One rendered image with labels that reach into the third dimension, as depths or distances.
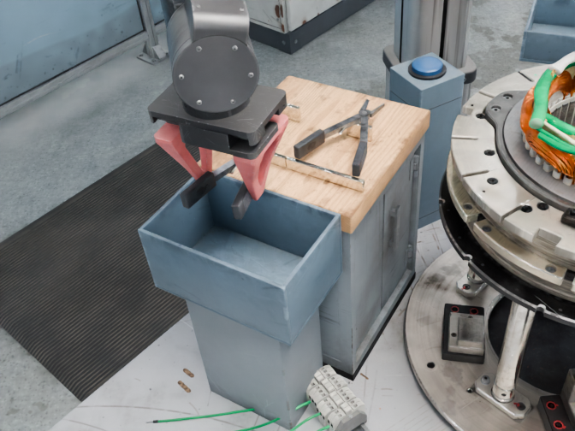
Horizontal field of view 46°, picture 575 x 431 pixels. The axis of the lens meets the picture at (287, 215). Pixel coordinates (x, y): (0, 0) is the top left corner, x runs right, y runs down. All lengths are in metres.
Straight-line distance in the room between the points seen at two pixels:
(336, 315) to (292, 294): 0.18
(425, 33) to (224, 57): 0.69
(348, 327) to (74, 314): 1.39
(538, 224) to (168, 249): 0.34
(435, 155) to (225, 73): 0.57
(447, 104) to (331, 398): 0.41
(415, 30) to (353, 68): 1.87
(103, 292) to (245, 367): 1.37
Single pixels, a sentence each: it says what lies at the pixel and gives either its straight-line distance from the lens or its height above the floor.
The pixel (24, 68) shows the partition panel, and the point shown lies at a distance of 2.87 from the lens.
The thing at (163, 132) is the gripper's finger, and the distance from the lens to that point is 0.60.
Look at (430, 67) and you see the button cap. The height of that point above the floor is 1.04.
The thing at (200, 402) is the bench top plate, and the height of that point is 0.78.
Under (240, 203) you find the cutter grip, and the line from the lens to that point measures 0.59.
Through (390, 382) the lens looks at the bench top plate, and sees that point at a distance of 0.88.
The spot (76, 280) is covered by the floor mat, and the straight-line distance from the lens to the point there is 2.18.
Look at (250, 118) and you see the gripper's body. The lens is 0.55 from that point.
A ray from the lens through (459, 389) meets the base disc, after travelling 0.85.
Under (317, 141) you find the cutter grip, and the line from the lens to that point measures 0.71.
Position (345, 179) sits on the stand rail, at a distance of 0.68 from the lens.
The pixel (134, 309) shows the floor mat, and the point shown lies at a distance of 2.03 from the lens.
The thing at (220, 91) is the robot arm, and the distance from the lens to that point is 0.46.
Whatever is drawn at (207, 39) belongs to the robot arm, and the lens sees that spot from 0.44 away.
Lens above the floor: 1.51
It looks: 43 degrees down
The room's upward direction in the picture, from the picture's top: 6 degrees counter-clockwise
